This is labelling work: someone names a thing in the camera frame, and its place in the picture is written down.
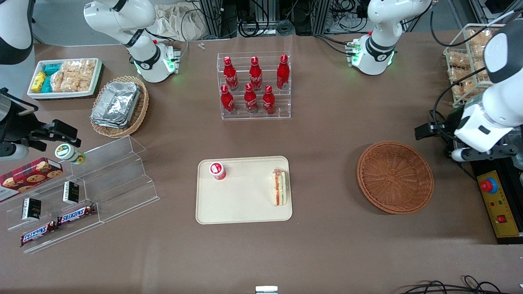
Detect red cola bottle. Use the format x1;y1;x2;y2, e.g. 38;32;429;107
277;54;290;90
221;85;236;115
244;83;258;114
262;85;275;115
223;56;239;91
249;56;263;91

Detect black loose cables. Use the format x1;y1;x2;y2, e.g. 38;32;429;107
398;276;523;294

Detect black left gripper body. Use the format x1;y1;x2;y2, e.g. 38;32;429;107
434;112;462;141

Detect beige plastic tray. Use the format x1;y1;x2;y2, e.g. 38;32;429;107
195;156;293;225

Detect black yellow control box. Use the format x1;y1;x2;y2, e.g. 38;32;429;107
470;122;523;245

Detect clear acrylic bottle rack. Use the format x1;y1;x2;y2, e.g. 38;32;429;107
217;51;292;120

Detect oval light wicker basket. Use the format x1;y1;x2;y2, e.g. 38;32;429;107
90;76;149;139

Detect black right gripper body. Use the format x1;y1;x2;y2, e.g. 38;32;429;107
0;88;51;149

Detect yellow snack pack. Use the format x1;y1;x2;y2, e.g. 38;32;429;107
32;71;47;93

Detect clear acrylic stepped shelf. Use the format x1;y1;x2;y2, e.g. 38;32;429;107
0;151;103;254
69;136;161;224

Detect aluminium frame rack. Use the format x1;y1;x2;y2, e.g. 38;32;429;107
198;0;368;39

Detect green lid white cup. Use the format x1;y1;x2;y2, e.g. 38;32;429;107
55;144;86;165

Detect beige cloth bag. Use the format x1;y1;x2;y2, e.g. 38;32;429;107
154;3;205;41

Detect small black chocolate box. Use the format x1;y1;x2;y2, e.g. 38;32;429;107
63;182;80;205
22;198;42;221

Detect triangle sandwich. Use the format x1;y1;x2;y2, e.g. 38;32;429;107
272;168;288;207

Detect round brown wicker basket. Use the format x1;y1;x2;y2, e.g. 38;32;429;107
357;141;435;215

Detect white wire basket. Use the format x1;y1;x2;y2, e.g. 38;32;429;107
444;24;511;108

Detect red tartan cookie box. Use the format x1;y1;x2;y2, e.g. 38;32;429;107
0;158;64;203

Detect aluminium foil tray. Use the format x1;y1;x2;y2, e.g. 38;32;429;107
91;114;136;129
92;81;142;124

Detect black base cables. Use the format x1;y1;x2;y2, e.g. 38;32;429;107
315;34;357;56

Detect snickers chocolate bar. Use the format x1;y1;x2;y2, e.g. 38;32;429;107
57;204;97;226
20;220;58;247

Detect white rectangular snack tray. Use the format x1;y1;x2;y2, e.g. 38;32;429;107
27;58;103;100

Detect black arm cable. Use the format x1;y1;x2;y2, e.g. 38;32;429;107
429;10;515;143

